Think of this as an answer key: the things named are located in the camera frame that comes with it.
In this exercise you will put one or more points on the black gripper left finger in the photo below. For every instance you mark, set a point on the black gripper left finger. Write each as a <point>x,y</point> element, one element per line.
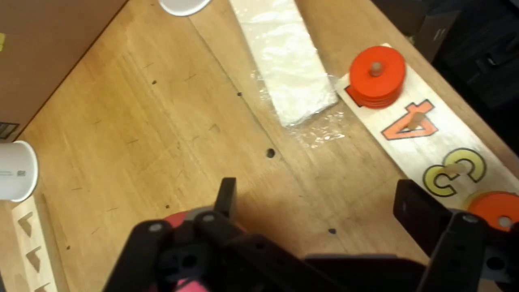
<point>178,253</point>

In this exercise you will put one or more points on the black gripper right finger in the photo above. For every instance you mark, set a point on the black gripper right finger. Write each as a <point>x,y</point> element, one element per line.
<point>459,248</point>

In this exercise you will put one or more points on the wooden number peg board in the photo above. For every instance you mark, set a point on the wooden number peg board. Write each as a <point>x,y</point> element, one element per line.
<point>431,146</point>

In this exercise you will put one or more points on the wooden block with notches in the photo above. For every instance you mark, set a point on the wooden block with notches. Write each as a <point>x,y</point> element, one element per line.
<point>34,248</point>

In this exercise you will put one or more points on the large brown cardboard box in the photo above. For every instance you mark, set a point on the large brown cardboard box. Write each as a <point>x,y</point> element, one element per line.
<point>49,53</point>

